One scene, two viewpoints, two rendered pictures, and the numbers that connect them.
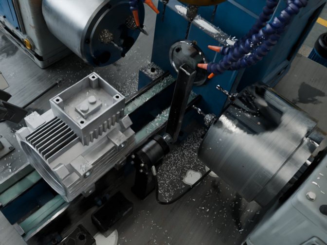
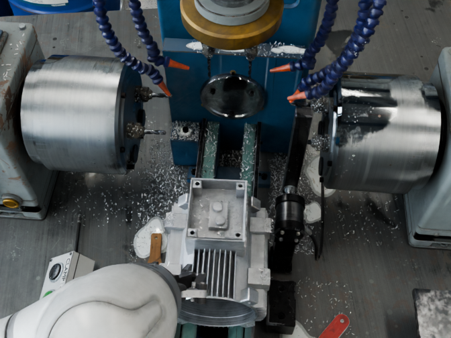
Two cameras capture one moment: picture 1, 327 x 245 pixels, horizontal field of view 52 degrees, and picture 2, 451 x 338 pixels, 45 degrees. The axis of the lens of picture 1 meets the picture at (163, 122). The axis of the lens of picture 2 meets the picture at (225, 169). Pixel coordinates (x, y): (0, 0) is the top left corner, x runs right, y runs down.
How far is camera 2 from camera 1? 45 cm
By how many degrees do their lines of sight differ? 17
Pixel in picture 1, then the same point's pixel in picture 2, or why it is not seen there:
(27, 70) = (26, 235)
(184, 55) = (223, 92)
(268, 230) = (440, 205)
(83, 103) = (213, 216)
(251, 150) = (390, 145)
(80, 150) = (244, 264)
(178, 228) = (344, 269)
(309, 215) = not seen: outside the picture
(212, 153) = (350, 173)
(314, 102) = not seen: hidden behind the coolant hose
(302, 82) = not seen: hidden behind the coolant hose
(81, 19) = (104, 130)
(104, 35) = (133, 129)
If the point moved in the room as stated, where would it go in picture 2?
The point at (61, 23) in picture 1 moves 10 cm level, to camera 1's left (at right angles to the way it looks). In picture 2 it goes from (74, 150) to (25, 171)
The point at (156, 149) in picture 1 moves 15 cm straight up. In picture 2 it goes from (297, 208) to (307, 165)
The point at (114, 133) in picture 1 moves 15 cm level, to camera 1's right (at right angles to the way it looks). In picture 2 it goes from (256, 223) to (323, 189)
